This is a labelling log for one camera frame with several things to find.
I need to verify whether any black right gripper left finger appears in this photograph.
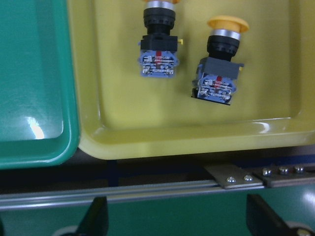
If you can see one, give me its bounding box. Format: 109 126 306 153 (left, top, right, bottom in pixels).
75 197 108 236

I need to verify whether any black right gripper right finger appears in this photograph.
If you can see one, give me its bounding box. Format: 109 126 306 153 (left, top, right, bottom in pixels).
246 194 297 236

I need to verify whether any yellow push button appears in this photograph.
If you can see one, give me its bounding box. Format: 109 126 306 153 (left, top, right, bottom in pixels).
138 0 183 78
191 15 249 105

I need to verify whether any green conveyor belt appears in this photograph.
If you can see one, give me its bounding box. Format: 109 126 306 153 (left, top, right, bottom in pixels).
0 163 315 236

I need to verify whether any green plastic tray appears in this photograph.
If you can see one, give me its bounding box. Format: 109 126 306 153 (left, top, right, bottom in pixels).
0 0 80 170

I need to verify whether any yellow plastic tray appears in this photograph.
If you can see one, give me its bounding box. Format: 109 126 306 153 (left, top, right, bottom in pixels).
68 0 315 160

